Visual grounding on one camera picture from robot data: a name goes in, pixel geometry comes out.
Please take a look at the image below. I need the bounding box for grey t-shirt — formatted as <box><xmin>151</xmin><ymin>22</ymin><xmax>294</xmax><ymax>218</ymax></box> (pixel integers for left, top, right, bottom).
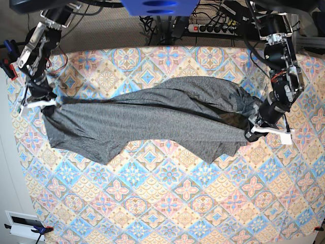
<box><xmin>42</xmin><ymin>77</ymin><xmax>261</xmax><ymax>164</ymax></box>

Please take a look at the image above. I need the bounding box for blue clamp bottom left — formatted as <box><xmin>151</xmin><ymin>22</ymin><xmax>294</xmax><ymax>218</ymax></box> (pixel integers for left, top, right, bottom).
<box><xmin>4</xmin><ymin>224</ymin><xmax>54</xmax><ymax>236</ymax></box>

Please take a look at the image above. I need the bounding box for red black clamp left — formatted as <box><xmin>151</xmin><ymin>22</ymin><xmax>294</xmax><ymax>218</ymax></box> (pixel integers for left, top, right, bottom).
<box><xmin>1</xmin><ymin>40</ymin><xmax>20</xmax><ymax>80</ymax></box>

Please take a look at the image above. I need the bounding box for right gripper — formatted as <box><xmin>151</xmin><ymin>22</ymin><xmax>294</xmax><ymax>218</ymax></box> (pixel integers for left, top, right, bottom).
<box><xmin>18</xmin><ymin>79</ymin><xmax>57</xmax><ymax>115</ymax></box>

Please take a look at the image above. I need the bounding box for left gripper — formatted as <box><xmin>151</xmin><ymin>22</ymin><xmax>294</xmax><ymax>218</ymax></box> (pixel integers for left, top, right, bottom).
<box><xmin>245</xmin><ymin>100</ymin><xmax>292</xmax><ymax>145</ymax></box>

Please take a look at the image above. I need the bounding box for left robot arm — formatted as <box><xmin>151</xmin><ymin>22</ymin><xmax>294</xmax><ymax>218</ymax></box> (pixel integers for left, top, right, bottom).
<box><xmin>244</xmin><ymin>1</ymin><xmax>305</xmax><ymax>145</ymax></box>

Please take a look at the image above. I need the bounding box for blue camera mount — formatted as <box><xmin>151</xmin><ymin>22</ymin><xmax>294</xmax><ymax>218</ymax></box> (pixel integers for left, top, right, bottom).
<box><xmin>121</xmin><ymin>0</ymin><xmax>200</xmax><ymax>17</ymax></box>

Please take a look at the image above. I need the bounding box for white power strip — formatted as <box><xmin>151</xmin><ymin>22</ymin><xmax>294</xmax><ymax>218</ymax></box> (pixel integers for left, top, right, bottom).
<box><xmin>187</xmin><ymin>24</ymin><xmax>237</xmax><ymax>35</ymax></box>

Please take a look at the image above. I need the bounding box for white wall outlet box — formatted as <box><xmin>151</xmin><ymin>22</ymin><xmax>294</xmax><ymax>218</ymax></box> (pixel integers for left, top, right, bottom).
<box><xmin>4</xmin><ymin>210</ymin><xmax>43</xmax><ymax>240</ymax></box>

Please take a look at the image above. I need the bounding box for clamp bottom right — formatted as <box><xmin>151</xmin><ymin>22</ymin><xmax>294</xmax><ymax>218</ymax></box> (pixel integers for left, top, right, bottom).
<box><xmin>313</xmin><ymin>226</ymin><xmax>324</xmax><ymax>232</ymax></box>

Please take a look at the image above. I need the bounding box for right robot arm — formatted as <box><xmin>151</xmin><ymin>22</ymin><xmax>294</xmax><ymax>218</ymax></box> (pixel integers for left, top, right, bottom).
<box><xmin>17</xmin><ymin>4</ymin><xmax>76</xmax><ymax>116</ymax></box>

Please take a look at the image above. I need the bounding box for patterned tablecloth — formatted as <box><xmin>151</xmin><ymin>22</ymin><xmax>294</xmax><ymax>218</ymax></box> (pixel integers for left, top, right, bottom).
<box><xmin>5</xmin><ymin>47</ymin><xmax>324</xmax><ymax>243</ymax></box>

